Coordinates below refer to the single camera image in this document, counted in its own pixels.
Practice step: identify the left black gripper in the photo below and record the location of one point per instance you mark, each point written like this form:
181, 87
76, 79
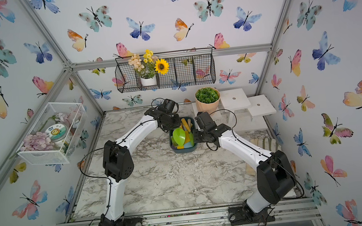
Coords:
177, 123

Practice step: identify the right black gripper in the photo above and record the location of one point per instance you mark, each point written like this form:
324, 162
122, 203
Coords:
195, 132

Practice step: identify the light blue shovel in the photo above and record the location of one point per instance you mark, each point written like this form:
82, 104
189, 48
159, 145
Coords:
188, 145

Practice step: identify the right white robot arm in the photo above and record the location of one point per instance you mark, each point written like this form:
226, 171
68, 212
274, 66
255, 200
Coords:
275, 178

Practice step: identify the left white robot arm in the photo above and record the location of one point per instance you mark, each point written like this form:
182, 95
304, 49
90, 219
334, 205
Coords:
118, 162

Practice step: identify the teal plastic storage box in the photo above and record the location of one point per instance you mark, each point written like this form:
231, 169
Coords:
187, 150

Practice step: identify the terracotta pot green plant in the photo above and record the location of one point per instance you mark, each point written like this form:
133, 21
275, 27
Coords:
207, 100

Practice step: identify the white stepped wooden stand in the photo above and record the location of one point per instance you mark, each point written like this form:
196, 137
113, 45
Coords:
243, 113

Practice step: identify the beige gardening glove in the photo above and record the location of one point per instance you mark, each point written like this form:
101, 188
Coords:
266, 143

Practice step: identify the white pot with flowers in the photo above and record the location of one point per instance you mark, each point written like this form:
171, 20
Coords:
148, 67

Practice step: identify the round tin green lid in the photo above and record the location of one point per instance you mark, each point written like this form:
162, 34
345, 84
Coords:
56, 132

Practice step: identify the pink artificial hydrangea flowers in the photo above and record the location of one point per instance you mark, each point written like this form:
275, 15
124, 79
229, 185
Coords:
37, 142

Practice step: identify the black wire wall basket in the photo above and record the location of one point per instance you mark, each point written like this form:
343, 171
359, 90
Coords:
186, 68

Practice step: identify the white wire wall basket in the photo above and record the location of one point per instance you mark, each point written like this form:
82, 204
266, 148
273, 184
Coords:
73, 115

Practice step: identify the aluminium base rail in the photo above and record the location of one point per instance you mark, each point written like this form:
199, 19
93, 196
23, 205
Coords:
284, 212

